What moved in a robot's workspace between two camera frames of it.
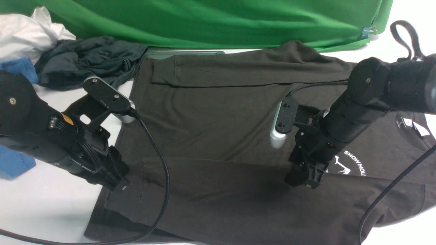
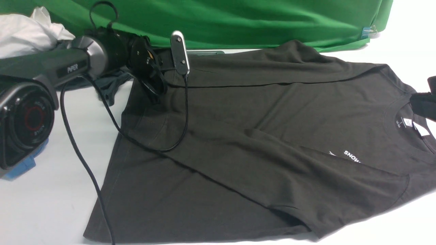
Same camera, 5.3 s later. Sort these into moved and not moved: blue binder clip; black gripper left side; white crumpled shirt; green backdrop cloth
Moved: black gripper left side
Not moved: green backdrop cloth; blue binder clip; white crumpled shirt
